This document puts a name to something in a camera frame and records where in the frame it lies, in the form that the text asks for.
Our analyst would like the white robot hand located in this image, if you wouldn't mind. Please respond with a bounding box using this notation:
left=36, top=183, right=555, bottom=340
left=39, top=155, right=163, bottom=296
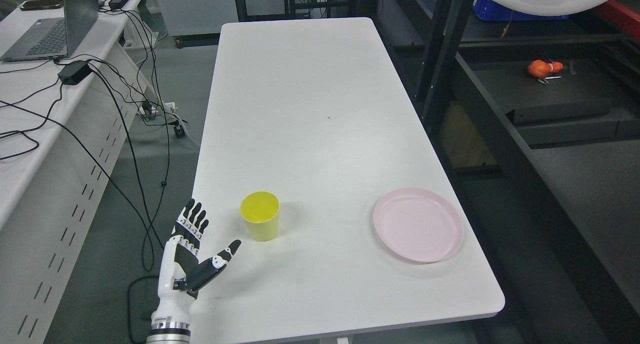
left=152, top=199, right=242, bottom=326

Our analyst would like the yellow plastic cup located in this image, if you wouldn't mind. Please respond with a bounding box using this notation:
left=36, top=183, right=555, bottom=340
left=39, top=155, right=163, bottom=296
left=240, top=191, right=281, bottom=242

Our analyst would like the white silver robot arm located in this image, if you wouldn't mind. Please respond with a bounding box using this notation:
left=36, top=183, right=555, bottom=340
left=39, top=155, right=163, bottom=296
left=146, top=199, right=242, bottom=344

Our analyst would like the dark metal shelf rack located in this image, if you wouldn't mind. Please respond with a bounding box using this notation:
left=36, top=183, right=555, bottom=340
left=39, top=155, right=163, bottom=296
left=377, top=0, right=639, bottom=344

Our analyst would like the white power strip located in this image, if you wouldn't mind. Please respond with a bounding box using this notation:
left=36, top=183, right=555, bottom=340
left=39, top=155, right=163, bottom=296
left=137, top=101, right=176, bottom=120

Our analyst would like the white side desk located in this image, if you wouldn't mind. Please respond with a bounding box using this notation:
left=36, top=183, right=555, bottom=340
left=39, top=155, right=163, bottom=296
left=0, top=0, right=153, bottom=344

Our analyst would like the white table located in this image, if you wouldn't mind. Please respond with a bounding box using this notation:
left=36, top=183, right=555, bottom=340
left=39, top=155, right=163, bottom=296
left=190, top=18, right=505, bottom=344

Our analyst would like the black power brick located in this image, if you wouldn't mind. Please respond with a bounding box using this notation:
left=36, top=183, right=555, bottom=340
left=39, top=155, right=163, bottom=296
left=57, top=60, right=92, bottom=85

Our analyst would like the pink plastic plate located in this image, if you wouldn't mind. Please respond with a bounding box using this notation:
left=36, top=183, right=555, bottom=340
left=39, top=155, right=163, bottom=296
left=373, top=188, right=465, bottom=264

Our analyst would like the grey laptop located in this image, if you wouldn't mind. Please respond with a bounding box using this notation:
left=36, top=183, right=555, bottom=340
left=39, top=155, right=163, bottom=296
left=1, top=0, right=99, bottom=62

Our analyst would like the black power adapter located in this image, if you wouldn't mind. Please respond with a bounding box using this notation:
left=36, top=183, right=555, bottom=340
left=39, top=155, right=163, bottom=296
left=108, top=0, right=129, bottom=11

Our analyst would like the black smartphone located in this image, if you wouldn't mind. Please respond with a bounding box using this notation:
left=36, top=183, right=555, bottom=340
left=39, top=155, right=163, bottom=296
left=19, top=0, right=64, bottom=11

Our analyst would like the orange toy object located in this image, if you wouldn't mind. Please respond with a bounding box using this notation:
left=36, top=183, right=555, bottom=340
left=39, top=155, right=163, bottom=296
left=526, top=59, right=564, bottom=79

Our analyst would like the black cable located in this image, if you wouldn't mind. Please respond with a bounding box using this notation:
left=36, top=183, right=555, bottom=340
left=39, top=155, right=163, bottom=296
left=52, top=54, right=173, bottom=272

